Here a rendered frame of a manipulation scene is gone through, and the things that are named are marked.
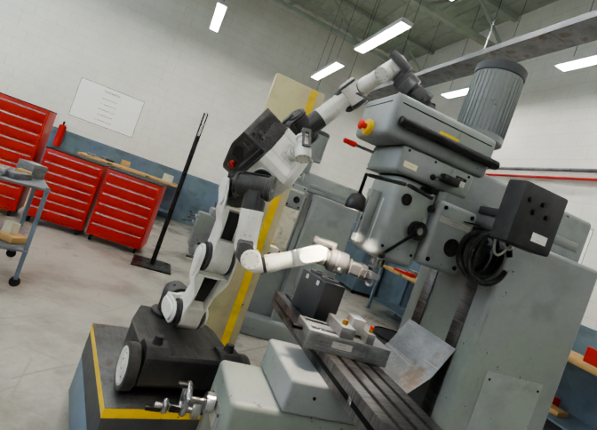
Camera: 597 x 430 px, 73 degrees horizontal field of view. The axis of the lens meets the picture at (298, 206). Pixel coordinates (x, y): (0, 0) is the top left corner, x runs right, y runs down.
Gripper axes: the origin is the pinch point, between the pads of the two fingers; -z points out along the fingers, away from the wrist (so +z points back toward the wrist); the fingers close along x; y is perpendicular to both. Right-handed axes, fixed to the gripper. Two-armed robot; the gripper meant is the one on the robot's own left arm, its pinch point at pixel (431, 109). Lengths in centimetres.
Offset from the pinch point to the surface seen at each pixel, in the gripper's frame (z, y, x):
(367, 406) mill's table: -58, -83, 42
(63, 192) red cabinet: 258, -315, -322
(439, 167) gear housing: -19.1, -14.6, 8.9
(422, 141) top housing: -8.0, -14.4, 14.8
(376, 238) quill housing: -24, -49, 12
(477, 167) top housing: -28.4, -2.6, 3.0
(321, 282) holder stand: -26, -81, -26
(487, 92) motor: -8.9, 21.1, -2.1
